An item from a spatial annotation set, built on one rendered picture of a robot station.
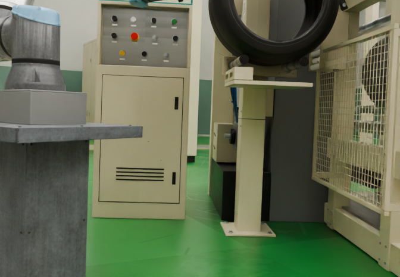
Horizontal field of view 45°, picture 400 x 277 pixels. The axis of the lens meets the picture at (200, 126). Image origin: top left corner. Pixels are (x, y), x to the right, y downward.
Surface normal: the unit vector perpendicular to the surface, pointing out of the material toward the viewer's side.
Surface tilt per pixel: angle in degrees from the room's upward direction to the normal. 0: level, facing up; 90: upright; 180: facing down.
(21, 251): 90
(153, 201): 90
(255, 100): 90
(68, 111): 90
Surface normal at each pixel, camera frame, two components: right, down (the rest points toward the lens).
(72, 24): 0.45, 0.05
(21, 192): -0.55, 0.01
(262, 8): 0.07, 0.04
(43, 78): 0.51, -0.30
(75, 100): 0.84, 0.05
